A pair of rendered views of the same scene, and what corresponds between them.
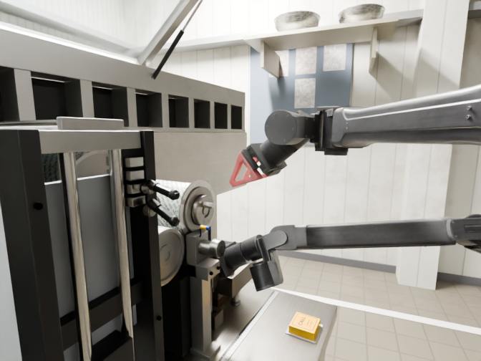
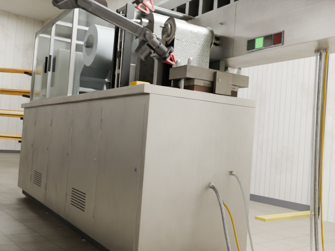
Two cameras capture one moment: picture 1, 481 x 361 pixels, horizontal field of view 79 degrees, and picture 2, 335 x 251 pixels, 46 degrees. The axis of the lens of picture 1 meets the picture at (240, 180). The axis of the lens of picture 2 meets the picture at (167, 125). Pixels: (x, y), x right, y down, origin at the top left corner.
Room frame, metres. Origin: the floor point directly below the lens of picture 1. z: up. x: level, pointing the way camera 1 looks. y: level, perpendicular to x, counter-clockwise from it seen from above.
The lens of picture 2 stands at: (1.79, -1.73, 0.67)
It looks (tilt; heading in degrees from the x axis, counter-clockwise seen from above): 2 degrees up; 120
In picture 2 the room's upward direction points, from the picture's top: 4 degrees clockwise
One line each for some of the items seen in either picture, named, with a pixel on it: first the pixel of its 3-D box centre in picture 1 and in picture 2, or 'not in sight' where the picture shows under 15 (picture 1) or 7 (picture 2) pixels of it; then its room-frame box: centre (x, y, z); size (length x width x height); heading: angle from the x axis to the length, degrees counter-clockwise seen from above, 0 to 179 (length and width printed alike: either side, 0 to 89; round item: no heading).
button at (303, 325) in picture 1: (304, 325); (139, 84); (0.72, -0.18, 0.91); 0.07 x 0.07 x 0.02; 62
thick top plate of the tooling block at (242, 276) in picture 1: (193, 262); (209, 77); (0.93, 0.16, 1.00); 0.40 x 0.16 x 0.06; 62
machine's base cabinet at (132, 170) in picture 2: not in sight; (99, 165); (-0.11, 0.60, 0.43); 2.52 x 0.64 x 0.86; 152
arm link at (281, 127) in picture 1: (308, 130); not in sight; (0.52, -0.12, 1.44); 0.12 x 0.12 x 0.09; 59
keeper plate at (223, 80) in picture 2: not in sight; (223, 83); (1.02, 0.13, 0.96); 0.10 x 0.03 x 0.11; 62
